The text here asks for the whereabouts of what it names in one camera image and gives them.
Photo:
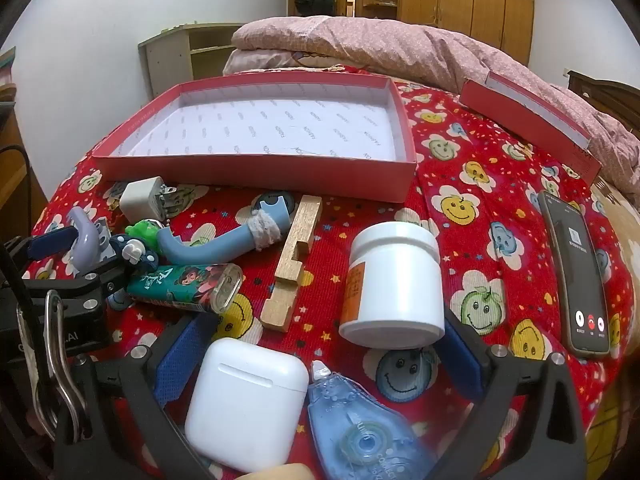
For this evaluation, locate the white USB charger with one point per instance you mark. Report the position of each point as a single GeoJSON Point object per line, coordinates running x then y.
{"type": "Point", "coordinates": [142, 199]}

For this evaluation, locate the red cardboard box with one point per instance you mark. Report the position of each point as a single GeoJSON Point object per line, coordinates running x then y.
{"type": "Point", "coordinates": [250, 130]}

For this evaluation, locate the green cartoon print lighter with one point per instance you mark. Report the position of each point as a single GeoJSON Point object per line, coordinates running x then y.
{"type": "Point", "coordinates": [175, 285]}

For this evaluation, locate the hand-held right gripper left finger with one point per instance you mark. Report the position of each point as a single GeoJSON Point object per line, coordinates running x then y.
{"type": "Point", "coordinates": [175, 360]}

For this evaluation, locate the stack of books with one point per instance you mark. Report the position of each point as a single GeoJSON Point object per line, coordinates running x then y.
{"type": "Point", "coordinates": [6, 65]}

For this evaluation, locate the wooden desk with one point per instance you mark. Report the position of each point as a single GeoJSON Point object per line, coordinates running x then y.
{"type": "Point", "coordinates": [10, 170]}

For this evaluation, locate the beige shelf unit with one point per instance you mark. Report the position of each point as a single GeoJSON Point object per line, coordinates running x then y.
{"type": "Point", "coordinates": [165, 55]}

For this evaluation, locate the dark wooden headboard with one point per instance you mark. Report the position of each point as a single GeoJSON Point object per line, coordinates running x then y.
{"type": "Point", "coordinates": [610, 90]}

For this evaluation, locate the black smartphone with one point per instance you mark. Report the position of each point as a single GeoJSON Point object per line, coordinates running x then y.
{"type": "Point", "coordinates": [575, 270]}

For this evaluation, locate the white jar orange label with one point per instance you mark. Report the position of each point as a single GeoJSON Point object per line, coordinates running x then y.
{"type": "Point", "coordinates": [395, 285]}

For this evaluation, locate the white earbuds case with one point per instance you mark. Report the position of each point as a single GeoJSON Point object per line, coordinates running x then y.
{"type": "Point", "coordinates": [245, 400]}

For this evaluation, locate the wooden notched block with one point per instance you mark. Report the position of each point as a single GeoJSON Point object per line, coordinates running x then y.
{"type": "Point", "coordinates": [287, 260]}

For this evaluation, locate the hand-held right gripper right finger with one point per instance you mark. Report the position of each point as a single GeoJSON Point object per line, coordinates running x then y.
{"type": "Point", "coordinates": [462, 355]}

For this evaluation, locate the red box lid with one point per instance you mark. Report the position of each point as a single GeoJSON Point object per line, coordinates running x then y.
{"type": "Point", "coordinates": [525, 115]}

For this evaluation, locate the metal spring clip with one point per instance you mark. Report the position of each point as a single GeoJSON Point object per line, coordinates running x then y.
{"type": "Point", "coordinates": [70, 400]}

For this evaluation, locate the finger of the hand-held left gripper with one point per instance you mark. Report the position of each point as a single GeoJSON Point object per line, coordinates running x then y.
{"type": "Point", "coordinates": [50, 242]}
{"type": "Point", "coordinates": [90, 285]}

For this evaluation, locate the blue correction tape dispenser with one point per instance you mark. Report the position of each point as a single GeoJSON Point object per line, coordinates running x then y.
{"type": "Point", "coordinates": [360, 435]}

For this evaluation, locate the red smiley flower blanket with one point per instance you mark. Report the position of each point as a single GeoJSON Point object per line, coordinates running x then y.
{"type": "Point", "coordinates": [450, 170]}

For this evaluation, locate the pink quilt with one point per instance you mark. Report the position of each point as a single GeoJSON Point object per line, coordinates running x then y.
{"type": "Point", "coordinates": [400, 45]}

